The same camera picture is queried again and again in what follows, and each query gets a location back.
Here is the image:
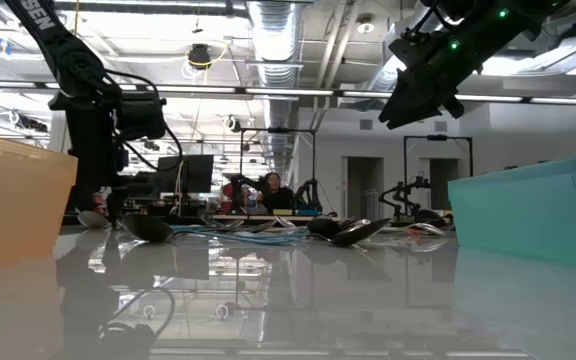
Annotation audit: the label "orange-handled spoon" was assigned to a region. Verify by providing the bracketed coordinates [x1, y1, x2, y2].
[401, 222, 448, 238]

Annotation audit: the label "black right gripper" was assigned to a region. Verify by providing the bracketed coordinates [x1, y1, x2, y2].
[378, 30, 474, 130]

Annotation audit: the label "white building column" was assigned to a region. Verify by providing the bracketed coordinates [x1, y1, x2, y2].
[49, 110, 69, 151]

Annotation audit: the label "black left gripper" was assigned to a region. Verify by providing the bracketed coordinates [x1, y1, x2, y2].
[65, 107, 130, 230]

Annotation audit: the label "teal plastic bin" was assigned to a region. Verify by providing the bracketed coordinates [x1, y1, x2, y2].
[447, 153, 576, 271]

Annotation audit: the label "person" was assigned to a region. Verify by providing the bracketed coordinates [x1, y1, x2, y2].
[256, 172, 297, 211]

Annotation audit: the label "long ceiling light strip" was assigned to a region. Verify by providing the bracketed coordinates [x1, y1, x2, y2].
[0, 79, 576, 107]

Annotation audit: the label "orange plastic bin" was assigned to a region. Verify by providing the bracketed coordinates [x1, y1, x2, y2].
[0, 128, 79, 262]

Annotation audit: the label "black rounded object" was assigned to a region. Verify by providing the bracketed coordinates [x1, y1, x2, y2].
[414, 208, 444, 225]

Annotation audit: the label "silver ventilation duct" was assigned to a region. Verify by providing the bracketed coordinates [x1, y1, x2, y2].
[245, 0, 303, 176]
[367, 52, 405, 96]

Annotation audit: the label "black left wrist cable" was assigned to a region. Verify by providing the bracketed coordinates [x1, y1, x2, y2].
[105, 69, 184, 174]

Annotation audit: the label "black computer monitor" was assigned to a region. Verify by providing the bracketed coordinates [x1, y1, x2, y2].
[156, 154, 215, 195]

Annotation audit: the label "black round ceiling device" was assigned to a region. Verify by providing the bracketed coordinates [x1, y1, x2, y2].
[187, 43, 213, 70]

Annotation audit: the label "red background object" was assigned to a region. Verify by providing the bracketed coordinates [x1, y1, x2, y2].
[220, 182, 234, 214]

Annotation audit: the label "black metal spoon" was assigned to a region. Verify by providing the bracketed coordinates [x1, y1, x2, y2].
[200, 215, 279, 234]

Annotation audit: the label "black metal rig frame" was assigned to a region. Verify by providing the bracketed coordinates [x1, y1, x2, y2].
[239, 127, 317, 214]
[402, 134, 474, 224]

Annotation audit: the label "spoons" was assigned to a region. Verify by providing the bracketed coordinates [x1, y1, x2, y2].
[306, 216, 342, 237]

